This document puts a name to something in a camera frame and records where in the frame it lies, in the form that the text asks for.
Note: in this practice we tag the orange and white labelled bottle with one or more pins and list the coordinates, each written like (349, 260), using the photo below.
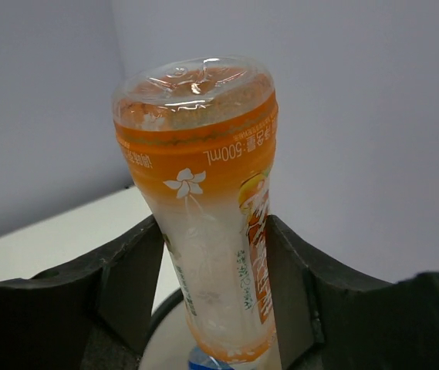
(199, 139)

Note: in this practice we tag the white bin with black rim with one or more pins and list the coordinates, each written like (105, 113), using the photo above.
(169, 340)

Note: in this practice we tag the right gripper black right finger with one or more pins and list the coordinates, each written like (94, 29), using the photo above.
(330, 316)

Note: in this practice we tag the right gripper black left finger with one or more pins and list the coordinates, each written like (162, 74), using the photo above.
(89, 313)

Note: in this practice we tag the clear bottle blue label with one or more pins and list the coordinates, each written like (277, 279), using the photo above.
(198, 360)

